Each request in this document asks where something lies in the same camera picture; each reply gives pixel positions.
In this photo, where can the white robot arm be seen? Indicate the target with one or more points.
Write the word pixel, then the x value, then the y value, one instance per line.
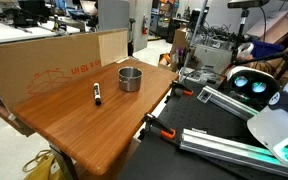
pixel 270 125

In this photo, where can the black orange clamp near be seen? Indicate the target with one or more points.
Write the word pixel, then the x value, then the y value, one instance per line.
pixel 153 121

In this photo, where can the black and white marker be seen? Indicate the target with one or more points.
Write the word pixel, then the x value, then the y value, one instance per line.
pixel 97 96

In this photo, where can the brown cardboard sheet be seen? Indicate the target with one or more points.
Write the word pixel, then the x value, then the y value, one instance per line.
pixel 32 67

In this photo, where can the red fire extinguisher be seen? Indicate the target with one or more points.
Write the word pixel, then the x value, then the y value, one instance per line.
pixel 145 25

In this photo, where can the black perforated breadboard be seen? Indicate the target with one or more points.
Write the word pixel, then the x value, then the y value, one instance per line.
pixel 157 158

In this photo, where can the black orange clamp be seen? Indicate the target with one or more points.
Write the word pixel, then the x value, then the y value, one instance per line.
pixel 176 85
pixel 153 121

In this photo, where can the black orange clamp far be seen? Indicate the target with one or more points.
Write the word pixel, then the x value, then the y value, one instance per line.
pixel 176 85

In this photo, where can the aluminium rail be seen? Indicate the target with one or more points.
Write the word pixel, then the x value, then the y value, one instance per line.
pixel 231 105
pixel 231 151

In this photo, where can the aluminium rail far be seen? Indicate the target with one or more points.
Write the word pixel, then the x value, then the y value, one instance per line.
pixel 231 105

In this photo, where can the silver metal pot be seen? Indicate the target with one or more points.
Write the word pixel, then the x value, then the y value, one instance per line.
pixel 129 78

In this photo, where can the yellow bag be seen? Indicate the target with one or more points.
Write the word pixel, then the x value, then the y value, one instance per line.
pixel 43 167

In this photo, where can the aluminium rail near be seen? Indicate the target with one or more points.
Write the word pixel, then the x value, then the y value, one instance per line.
pixel 231 151

